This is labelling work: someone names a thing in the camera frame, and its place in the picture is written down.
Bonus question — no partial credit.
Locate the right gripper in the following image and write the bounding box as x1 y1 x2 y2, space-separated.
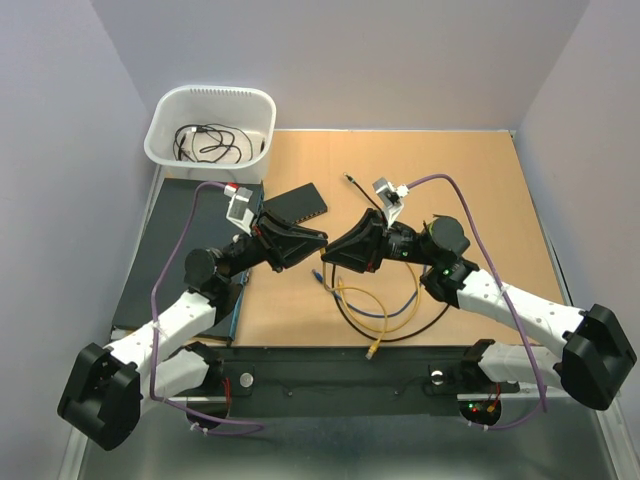
320 207 437 272

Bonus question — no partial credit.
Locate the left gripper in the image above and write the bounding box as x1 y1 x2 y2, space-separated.
223 207 327 280

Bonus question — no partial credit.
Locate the small black network switch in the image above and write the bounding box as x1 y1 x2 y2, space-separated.
264 182 328 224

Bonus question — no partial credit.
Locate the long yellow ethernet cable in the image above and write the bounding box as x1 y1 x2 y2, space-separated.
319 259 424 335

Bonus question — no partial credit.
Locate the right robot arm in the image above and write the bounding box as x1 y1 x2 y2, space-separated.
321 209 637 411

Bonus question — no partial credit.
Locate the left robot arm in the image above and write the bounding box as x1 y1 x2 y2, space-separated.
57 212 328 451

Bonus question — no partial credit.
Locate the white plastic bin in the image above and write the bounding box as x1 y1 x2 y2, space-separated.
144 85 277 184

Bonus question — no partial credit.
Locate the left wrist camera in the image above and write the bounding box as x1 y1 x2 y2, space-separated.
224 183 255 234

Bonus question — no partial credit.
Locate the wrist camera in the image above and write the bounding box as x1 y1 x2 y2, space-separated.
372 177 409 227
224 183 255 234

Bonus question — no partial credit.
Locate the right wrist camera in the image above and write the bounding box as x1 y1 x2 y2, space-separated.
372 177 409 227

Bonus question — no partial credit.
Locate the blue ethernet cable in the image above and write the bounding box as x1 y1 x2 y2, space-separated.
311 268 420 319

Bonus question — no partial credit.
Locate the long black ethernet cable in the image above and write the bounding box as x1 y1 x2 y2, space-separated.
322 173 451 344

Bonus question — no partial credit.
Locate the large black rack switch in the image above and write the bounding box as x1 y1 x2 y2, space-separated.
112 179 241 331

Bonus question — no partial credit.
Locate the short yellow ethernet cable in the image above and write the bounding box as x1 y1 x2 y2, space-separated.
333 279 390 360

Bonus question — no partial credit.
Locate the black cable in bin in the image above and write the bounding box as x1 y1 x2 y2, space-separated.
172 123 266 165

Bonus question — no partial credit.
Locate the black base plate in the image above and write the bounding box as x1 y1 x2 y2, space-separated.
180 342 519 419

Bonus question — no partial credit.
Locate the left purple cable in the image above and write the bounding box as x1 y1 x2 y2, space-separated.
149 180 265 436

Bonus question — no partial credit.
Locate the aluminium rail frame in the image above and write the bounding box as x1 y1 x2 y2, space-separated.
57 352 624 480

